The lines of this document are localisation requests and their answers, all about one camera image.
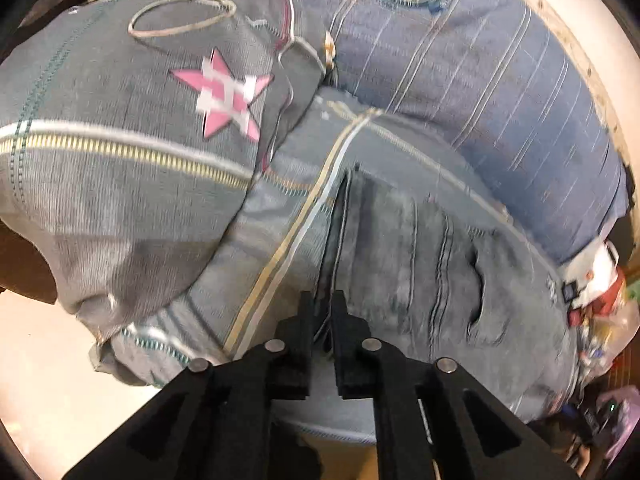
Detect blue striped pillow with emblem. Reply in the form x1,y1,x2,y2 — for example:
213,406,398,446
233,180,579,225
280,0,632,267

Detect blue denim pants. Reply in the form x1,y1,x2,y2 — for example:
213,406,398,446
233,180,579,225
315,162,582,422

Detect dark object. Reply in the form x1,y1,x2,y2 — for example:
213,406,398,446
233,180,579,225
544,385,637,467

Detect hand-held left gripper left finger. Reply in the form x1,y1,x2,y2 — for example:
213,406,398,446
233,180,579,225
62,291,314,480

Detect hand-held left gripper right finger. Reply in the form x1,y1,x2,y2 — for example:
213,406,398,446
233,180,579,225
331,289,582,480

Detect plastic bag with clutter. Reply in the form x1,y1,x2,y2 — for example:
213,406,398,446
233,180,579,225
564,239,640,377

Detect white cable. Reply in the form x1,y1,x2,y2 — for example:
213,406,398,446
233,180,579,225
127,0,239,41

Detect grey striped bed cover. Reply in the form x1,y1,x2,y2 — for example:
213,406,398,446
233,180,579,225
89,85,583,447

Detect small orange white object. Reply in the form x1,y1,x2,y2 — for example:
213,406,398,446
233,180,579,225
321,30,337,69

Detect grey pillow with pink star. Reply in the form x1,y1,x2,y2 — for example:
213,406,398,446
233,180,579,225
0,0,332,347

